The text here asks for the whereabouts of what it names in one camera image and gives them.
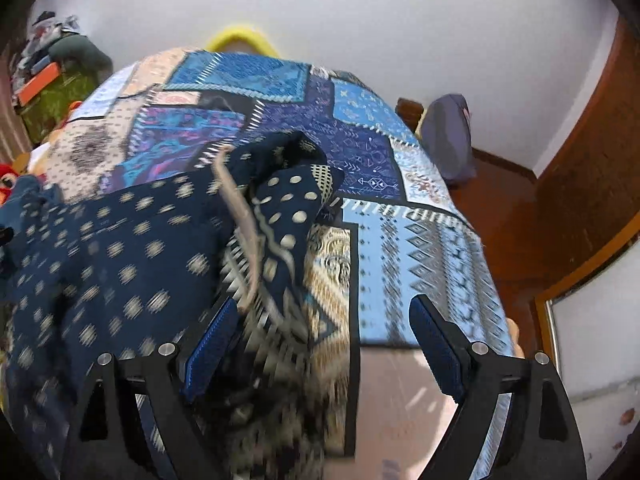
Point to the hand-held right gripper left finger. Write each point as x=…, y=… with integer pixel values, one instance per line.
x=210, y=350

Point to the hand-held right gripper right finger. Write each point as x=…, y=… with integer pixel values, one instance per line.
x=440, y=355

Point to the navy patterned hooded garment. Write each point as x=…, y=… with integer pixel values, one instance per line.
x=125, y=260

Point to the pile of mixed clothes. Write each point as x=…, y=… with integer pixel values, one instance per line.
x=75, y=50

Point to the pink bed sheet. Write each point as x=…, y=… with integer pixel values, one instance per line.
x=400, y=410

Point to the white door with stickers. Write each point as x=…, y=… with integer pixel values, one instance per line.
x=600, y=350

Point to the blue patchwork blanket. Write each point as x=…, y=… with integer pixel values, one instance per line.
x=375, y=170

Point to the grey backpack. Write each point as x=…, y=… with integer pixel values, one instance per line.
x=447, y=135

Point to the brown wooden wardrobe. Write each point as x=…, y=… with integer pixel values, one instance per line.
x=590, y=160

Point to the wooden stool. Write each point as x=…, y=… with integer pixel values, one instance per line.
x=407, y=110

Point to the red plush toy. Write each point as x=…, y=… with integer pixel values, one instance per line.
x=7, y=180

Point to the green patterned cloth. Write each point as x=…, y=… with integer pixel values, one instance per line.
x=55, y=105

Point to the orange box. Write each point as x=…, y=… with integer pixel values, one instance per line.
x=40, y=82

